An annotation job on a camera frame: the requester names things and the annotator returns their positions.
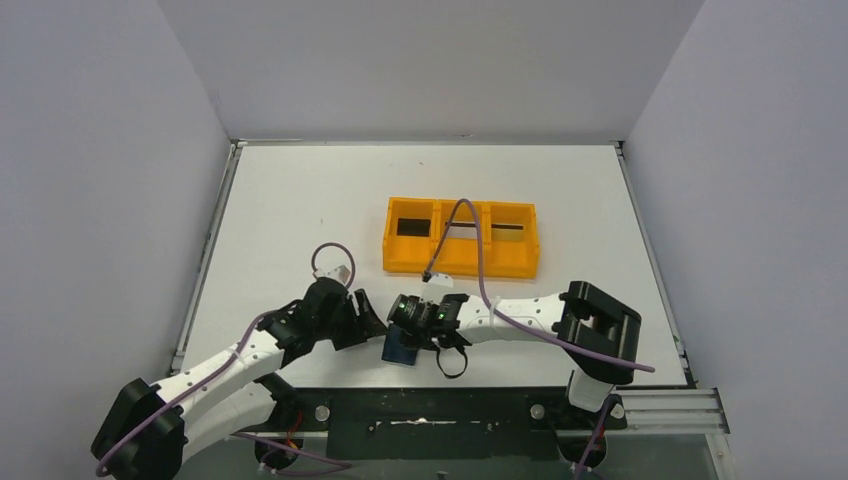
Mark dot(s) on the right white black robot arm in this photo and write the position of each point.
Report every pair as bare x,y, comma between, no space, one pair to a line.
598,332

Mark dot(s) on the blue leather card holder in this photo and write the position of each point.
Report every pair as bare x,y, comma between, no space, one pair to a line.
394,352

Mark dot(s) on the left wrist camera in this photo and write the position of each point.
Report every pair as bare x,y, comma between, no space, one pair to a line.
341,274

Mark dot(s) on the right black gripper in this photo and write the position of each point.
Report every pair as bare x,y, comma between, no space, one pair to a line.
424,342

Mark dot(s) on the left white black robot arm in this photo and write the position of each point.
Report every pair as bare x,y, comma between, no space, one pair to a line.
152,428

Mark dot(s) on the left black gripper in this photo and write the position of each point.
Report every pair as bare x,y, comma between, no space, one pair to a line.
354,315

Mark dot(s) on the orange three-compartment tray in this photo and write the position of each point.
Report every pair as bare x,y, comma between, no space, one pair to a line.
440,235

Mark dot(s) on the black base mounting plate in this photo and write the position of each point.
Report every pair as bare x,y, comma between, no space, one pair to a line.
535,423

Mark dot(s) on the aluminium frame rail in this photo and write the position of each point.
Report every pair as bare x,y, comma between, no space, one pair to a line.
674,412

